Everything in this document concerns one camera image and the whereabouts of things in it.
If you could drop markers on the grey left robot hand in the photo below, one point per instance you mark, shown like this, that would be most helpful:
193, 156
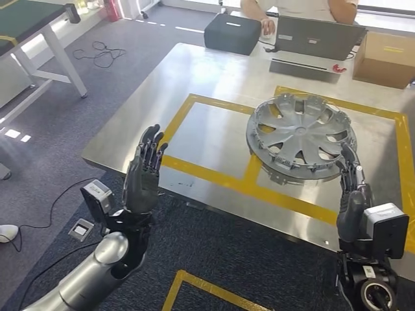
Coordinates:
142, 184

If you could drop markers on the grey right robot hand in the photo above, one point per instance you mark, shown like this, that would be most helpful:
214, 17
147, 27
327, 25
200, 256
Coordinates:
350, 219

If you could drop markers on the silver wheel hubcap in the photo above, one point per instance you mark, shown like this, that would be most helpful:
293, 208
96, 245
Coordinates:
301, 133

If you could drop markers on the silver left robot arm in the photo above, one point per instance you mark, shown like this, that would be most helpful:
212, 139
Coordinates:
91, 274

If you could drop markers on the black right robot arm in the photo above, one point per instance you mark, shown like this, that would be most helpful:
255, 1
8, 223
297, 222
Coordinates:
357, 279

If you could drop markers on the yellow tape outline on workbench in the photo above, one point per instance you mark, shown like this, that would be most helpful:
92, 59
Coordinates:
227, 178

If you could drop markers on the steel workbench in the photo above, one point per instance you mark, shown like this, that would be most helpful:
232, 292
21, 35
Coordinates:
211, 77

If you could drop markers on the metal floor socket plate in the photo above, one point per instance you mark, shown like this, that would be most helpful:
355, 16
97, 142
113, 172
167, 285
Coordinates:
81, 230

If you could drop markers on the yellow floor tape outline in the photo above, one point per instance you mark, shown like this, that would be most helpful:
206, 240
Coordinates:
171, 296

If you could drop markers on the small red object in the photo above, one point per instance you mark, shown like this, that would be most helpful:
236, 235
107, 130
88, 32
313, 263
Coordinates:
339, 69

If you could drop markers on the brown cardboard box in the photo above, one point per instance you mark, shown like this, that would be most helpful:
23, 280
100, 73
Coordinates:
382, 60

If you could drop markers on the person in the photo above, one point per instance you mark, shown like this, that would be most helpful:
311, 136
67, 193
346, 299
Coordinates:
308, 8
7, 234

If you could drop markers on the dark grey laptop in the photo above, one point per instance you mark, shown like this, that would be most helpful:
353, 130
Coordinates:
317, 38

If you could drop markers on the black fabric case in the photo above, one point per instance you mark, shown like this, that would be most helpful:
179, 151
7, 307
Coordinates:
231, 36

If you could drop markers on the small black box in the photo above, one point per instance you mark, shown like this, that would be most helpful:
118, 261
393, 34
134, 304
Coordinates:
72, 13

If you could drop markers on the white desk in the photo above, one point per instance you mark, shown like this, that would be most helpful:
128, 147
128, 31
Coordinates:
19, 17

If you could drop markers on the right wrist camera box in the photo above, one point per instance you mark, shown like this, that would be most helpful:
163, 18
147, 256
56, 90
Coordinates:
388, 232

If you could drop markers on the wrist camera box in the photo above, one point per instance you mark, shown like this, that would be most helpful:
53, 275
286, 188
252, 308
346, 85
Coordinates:
388, 232
97, 201

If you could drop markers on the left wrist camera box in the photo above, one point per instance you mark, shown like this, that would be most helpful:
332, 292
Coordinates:
97, 201

